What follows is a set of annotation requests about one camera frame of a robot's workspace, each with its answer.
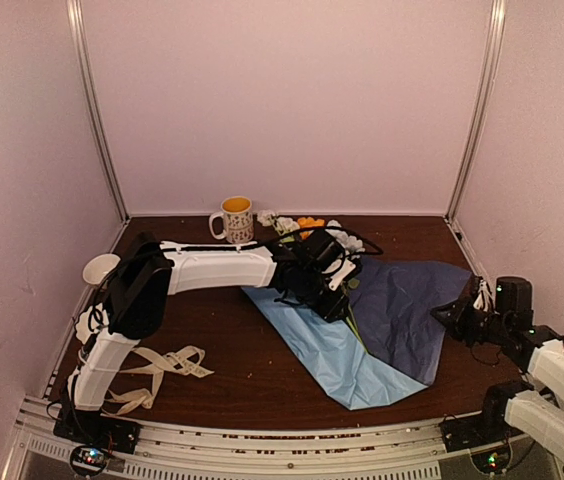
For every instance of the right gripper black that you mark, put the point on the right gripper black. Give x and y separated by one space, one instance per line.
455 319

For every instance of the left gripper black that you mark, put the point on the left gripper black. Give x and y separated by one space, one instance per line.
330 310

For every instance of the blue tissue paper sheet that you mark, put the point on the blue tissue paper sheet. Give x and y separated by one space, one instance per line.
392 351

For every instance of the orange fake flower stem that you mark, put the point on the orange fake flower stem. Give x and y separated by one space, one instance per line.
305 222

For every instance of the floral mug yellow inside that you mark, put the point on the floral mug yellow inside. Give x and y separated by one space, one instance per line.
234 221

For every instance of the white small fake flower stem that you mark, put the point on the white small fake flower stem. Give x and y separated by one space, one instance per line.
284 226

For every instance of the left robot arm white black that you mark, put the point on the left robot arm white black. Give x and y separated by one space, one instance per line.
311 264

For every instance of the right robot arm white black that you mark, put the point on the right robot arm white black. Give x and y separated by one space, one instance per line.
533 405

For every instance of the round white bowl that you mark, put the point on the round white bowl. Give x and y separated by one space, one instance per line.
96 271

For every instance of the scalloped white bowl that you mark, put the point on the scalloped white bowl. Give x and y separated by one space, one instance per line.
91 322

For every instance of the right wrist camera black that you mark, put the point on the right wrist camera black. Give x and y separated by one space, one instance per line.
481 295

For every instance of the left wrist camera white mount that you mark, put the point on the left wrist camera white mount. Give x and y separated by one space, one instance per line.
338 272

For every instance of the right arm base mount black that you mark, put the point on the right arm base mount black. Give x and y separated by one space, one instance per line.
486 427

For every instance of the front aluminium frame rail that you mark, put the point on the front aluminium frame rail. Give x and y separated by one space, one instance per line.
413 450

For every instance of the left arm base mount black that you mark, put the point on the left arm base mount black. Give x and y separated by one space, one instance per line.
96 437

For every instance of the right vertical aluminium rail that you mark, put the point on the right vertical aluminium rail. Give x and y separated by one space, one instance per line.
491 60

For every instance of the vertical aluminium rail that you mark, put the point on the vertical aluminium rail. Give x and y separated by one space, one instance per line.
491 60
78 32

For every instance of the left vertical aluminium rail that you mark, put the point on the left vertical aluminium rail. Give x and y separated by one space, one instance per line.
78 32

